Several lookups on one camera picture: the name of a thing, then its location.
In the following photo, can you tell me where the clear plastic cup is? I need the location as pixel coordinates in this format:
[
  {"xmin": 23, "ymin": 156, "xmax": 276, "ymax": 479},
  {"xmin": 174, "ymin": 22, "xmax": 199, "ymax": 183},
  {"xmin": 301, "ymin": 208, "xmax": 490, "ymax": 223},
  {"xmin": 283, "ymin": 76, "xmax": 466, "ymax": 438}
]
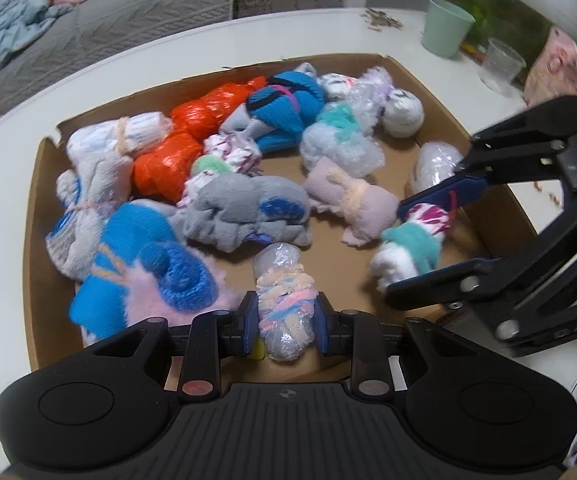
[{"xmin": 478, "ymin": 37, "xmax": 527, "ymax": 97}]

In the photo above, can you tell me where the shallow cardboard box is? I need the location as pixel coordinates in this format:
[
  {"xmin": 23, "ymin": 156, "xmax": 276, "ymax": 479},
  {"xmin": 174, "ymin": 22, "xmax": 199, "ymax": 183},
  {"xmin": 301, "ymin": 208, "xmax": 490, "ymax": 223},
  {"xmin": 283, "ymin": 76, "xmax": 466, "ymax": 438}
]
[{"xmin": 26, "ymin": 52, "xmax": 541, "ymax": 371}]

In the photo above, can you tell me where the grey sock bundle blue print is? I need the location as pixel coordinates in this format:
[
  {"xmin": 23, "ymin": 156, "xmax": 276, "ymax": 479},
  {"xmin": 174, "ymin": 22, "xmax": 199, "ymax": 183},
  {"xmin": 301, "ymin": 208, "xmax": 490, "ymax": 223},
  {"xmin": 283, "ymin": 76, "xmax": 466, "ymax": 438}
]
[{"xmin": 171, "ymin": 172, "xmax": 314, "ymax": 253}]

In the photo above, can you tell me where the pink fuzzy sock blue pompom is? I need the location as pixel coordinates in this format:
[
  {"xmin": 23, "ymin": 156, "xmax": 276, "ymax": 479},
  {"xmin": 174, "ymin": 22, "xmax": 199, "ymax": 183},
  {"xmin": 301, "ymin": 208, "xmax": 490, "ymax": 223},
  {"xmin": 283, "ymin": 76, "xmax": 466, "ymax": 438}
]
[{"xmin": 123, "ymin": 240, "xmax": 242, "ymax": 331}]

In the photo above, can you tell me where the long orange plastic bundle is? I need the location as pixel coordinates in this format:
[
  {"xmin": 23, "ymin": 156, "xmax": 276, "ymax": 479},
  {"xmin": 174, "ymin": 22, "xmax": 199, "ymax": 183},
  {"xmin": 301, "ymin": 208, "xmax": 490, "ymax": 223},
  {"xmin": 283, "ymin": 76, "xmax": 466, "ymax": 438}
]
[{"xmin": 171, "ymin": 76, "xmax": 266, "ymax": 141}]

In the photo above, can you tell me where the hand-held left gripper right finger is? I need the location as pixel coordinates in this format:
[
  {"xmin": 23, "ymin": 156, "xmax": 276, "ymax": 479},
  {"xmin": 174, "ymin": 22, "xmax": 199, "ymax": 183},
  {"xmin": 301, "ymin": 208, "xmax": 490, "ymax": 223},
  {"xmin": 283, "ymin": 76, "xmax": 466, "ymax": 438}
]
[{"xmin": 315, "ymin": 291, "xmax": 534, "ymax": 401}]

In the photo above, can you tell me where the white fuzzy sock bundle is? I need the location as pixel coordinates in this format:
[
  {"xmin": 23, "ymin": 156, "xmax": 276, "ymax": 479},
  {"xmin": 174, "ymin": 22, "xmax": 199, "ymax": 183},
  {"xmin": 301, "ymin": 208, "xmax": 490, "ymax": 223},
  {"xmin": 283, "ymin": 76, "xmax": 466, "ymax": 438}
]
[{"xmin": 46, "ymin": 152, "xmax": 134, "ymax": 281}]

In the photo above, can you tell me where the blue sock bundle pink band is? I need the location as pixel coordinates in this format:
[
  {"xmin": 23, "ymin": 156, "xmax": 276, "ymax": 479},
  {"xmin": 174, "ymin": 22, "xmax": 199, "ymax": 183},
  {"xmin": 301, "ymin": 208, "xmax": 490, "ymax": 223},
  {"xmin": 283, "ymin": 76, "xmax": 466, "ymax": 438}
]
[{"xmin": 221, "ymin": 62, "xmax": 326, "ymax": 156}]

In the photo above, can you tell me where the light blue blanket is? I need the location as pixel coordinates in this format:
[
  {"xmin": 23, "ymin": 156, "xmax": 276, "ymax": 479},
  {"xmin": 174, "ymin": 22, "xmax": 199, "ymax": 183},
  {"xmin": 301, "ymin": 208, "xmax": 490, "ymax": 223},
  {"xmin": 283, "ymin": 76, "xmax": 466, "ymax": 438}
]
[{"xmin": 0, "ymin": 0, "xmax": 76, "ymax": 76}]

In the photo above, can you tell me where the printed snack packet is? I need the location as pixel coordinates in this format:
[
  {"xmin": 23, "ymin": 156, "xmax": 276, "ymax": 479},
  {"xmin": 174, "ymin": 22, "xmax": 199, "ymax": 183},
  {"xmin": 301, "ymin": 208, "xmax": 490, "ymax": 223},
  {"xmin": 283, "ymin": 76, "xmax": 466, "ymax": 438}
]
[{"xmin": 523, "ymin": 25, "xmax": 577, "ymax": 108}]

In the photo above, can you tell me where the pastel striped sock bundle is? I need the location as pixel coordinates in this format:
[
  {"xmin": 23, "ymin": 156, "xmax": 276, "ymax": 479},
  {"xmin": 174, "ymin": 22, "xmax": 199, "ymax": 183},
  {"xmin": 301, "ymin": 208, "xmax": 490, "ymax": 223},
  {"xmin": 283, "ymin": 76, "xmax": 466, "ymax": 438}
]
[{"xmin": 252, "ymin": 241, "xmax": 319, "ymax": 363}]

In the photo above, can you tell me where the round orange plastic bundle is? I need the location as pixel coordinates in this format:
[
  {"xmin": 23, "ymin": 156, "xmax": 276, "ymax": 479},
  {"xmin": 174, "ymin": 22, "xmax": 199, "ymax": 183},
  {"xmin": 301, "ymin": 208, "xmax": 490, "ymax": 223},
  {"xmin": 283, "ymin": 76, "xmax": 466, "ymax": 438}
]
[{"xmin": 132, "ymin": 132, "xmax": 204, "ymax": 203}]

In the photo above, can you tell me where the floral sock bundle teal band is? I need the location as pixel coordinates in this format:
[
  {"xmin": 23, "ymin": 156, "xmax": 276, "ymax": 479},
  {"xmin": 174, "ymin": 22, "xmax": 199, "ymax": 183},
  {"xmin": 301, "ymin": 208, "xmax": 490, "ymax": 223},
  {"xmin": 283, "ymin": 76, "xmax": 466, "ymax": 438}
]
[{"xmin": 369, "ymin": 202, "xmax": 456, "ymax": 291}]

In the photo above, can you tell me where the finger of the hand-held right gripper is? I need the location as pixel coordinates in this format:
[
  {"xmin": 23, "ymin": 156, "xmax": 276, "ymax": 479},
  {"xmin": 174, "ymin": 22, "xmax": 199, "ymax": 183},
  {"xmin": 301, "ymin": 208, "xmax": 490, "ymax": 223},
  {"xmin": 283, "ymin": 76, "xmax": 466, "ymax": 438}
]
[
  {"xmin": 397, "ymin": 96, "xmax": 577, "ymax": 218},
  {"xmin": 385, "ymin": 204, "xmax": 577, "ymax": 312}
]

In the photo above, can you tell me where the white sock bundle beige band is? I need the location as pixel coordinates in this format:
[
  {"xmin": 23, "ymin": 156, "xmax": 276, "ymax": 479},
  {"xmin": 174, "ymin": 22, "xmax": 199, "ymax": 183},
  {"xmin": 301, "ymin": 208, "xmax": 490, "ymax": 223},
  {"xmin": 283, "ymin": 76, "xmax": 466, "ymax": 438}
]
[{"xmin": 66, "ymin": 112, "xmax": 174, "ymax": 161}]

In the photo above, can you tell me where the pile of seed shells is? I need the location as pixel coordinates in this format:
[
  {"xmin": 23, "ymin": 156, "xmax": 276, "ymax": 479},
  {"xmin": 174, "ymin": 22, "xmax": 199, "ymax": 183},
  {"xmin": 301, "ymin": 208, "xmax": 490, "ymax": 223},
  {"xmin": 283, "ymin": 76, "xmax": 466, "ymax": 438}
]
[{"xmin": 361, "ymin": 7, "xmax": 404, "ymax": 31}]

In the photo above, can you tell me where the light blue sock peach band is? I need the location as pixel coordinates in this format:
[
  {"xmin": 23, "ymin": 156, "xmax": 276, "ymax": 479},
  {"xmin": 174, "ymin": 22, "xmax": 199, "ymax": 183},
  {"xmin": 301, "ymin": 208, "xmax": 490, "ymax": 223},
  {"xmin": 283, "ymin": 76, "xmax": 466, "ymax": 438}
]
[{"xmin": 68, "ymin": 199, "xmax": 179, "ymax": 343}]

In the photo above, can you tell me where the green cup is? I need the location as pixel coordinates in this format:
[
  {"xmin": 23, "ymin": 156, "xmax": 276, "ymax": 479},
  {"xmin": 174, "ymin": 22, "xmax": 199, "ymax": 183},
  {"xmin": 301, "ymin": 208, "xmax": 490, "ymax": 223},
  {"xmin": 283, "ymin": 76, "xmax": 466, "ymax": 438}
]
[{"xmin": 421, "ymin": 0, "xmax": 476, "ymax": 59}]

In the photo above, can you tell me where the glass fish tank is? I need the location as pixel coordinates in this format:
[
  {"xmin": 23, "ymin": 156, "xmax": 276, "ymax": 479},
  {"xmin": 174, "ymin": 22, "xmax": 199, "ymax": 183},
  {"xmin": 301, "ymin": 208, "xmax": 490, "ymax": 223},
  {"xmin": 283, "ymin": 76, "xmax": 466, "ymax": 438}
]
[{"xmin": 433, "ymin": 0, "xmax": 577, "ymax": 81}]

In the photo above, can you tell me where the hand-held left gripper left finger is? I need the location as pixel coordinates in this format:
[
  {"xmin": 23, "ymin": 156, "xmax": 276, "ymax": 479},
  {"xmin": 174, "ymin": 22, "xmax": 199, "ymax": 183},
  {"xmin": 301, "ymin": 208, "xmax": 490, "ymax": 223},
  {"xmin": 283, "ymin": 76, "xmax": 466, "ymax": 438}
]
[{"xmin": 28, "ymin": 290, "xmax": 260, "ymax": 402}]

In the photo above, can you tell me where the bubble wrap bundle purple tie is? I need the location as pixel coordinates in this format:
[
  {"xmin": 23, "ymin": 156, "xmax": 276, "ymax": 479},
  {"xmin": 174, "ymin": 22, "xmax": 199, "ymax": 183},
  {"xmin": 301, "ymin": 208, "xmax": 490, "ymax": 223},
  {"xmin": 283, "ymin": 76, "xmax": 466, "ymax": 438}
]
[{"xmin": 345, "ymin": 66, "xmax": 425, "ymax": 137}]

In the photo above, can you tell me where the grey knitted sofa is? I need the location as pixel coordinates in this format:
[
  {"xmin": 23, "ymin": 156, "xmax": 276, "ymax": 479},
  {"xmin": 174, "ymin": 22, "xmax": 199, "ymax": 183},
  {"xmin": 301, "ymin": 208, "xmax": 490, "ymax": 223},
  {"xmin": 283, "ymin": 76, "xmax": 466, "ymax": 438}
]
[{"xmin": 0, "ymin": 0, "xmax": 289, "ymax": 141}]

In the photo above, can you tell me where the lilac sock bundle peach band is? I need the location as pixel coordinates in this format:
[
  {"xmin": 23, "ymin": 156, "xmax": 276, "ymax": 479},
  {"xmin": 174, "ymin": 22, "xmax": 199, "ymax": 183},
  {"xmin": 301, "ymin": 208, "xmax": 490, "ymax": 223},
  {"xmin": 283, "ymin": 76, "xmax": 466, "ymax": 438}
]
[{"xmin": 302, "ymin": 156, "xmax": 400, "ymax": 248}]

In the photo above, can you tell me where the plain bubble wrap bundle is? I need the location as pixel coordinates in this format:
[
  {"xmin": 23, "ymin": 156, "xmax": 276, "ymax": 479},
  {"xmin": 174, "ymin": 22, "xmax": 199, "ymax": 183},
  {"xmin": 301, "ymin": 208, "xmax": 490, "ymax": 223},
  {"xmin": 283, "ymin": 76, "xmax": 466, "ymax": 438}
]
[{"xmin": 408, "ymin": 141, "xmax": 466, "ymax": 196}]

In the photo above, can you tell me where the bubble wrap bundle teal tie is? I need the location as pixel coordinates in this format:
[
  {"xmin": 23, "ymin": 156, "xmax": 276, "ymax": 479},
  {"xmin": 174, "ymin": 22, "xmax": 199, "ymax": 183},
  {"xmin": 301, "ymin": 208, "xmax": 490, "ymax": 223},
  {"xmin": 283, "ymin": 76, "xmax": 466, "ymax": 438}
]
[{"xmin": 299, "ymin": 101, "xmax": 385, "ymax": 177}]

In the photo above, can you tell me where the white black-striped sock bundle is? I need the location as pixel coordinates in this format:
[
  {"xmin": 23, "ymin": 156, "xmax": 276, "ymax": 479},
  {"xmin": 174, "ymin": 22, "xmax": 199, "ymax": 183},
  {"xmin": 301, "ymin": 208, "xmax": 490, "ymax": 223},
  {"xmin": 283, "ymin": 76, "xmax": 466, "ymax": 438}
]
[{"xmin": 317, "ymin": 72, "xmax": 364, "ymax": 101}]

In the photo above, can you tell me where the floral sock bundle green band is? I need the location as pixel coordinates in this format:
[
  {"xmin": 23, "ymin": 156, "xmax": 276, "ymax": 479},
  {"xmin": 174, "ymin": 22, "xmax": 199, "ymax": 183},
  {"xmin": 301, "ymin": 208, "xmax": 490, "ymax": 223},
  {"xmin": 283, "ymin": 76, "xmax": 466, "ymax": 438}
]
[{"xmin": 176, "ymin": 130, "xmax": 264, "ymax": 208}]

